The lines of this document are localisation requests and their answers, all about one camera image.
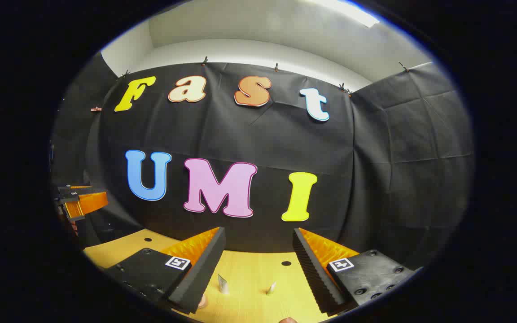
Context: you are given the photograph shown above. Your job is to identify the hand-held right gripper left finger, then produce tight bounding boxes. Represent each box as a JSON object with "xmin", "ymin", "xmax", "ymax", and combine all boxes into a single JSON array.
[{"xmin": 105, "ymin": 226, "xmax": 227, "ymax": 314}]

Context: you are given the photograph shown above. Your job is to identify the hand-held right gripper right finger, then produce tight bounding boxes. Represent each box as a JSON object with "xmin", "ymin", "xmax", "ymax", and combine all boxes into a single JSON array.
[{"xmin": 292, "ymin": 227, "xmax": 417, "ymax": 316}]

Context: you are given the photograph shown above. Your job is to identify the black backdrop cloth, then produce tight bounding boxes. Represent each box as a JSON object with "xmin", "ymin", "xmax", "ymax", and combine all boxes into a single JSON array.
[{"xmin": 51, "ymin": 53, "xmax": 474, "ymax": 270}]

